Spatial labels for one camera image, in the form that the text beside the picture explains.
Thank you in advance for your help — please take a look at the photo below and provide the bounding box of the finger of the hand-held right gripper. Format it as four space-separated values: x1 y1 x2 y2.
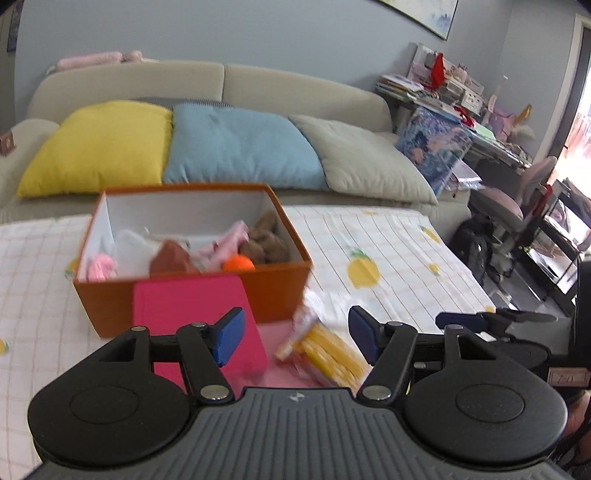
478 308 558 325
435 311 509 342

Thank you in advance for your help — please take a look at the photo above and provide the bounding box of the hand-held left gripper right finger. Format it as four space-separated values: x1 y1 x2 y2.
348 305 502 401

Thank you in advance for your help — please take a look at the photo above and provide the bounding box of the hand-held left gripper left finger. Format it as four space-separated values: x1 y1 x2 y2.
99 307 245 401

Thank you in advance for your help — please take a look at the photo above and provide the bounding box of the orange cardboard box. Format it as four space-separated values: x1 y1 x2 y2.
72 183 314 339

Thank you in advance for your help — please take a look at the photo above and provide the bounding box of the brown sponge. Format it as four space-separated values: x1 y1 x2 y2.
148 240 200 278

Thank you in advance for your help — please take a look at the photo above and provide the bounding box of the pink cloth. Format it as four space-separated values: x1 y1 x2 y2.
191 220 251 269

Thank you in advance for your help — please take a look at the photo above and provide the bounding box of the white translucent plastic bag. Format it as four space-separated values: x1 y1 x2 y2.
112 229 163 279

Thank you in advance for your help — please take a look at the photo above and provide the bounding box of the pink white crochet piece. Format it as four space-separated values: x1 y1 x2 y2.
87 253 117 283

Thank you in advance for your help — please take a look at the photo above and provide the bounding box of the crinkly snack packet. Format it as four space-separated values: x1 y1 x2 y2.
276 285 376 389

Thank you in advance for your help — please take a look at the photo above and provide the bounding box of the clear box with pink lid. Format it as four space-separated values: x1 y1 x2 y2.
133 273 269 389

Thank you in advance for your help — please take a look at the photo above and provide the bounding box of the pink lettered mat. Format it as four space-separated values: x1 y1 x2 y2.
154 322 372 398

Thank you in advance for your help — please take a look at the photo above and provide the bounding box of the black backpack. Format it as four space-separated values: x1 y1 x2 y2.
449 216 496 283

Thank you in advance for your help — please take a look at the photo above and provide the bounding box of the black metal rack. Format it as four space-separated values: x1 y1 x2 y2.
524 179 591 317

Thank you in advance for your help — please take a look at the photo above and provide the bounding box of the pink desk chair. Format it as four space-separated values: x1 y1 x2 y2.
475 156 560 261

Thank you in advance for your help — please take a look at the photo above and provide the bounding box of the grey pillow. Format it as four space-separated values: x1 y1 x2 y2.
288 114 439 205

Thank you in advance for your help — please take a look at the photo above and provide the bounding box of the blue pillow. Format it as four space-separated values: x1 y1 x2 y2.
163 104 331 191

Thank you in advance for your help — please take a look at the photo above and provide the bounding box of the yellow pillow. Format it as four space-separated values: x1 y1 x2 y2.
17 100 174 199

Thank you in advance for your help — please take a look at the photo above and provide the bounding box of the cluttered desk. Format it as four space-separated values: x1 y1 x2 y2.
375 43 539 169

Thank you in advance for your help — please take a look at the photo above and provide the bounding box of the grey striped cloth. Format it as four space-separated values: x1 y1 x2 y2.
133 96 237 110

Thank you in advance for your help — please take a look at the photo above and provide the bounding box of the beige sofa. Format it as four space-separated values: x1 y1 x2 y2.
0 61 472 226

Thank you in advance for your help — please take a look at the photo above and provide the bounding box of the pink plush toy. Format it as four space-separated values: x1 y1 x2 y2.
56 50 145 71

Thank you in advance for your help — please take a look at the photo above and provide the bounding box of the framed wall picture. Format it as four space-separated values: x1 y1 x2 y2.
373 0 461 41

